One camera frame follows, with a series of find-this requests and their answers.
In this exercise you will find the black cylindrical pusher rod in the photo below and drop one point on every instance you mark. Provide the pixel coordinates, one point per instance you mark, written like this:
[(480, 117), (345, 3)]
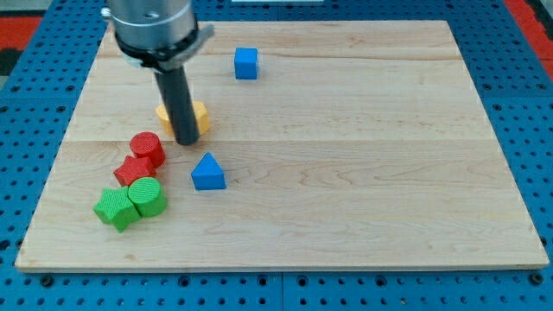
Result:
[(174, 90)]

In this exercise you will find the yellow heart block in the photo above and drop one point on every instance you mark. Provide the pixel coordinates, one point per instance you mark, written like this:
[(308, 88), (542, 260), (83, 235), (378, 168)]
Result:
[(201, 118)]

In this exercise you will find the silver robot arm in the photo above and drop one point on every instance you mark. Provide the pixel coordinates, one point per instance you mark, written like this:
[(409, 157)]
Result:
[(162, 35)]

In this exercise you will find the red cylinder block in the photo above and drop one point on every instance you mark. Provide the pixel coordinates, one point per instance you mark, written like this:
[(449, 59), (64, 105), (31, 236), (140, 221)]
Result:
[(147, 144)]

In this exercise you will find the blue cube block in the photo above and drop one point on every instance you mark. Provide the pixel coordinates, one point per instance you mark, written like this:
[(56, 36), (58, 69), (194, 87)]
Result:
[(245, 63)]

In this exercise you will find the red star block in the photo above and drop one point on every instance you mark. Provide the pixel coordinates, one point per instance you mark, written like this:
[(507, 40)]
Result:
[(133, 169)]

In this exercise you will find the blue triangle block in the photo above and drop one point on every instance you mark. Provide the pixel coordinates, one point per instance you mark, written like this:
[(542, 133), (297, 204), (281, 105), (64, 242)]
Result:
[(208, 174)]

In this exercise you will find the green cylinder block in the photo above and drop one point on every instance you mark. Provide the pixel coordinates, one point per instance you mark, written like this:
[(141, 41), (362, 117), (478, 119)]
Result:
[(148, 197)]

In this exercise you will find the green star block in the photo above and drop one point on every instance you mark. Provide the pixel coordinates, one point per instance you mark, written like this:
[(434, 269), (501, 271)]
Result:
[(115, 208)]

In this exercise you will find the wooden board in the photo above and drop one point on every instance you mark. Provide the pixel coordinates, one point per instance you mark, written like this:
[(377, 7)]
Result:
[(361, 146)]

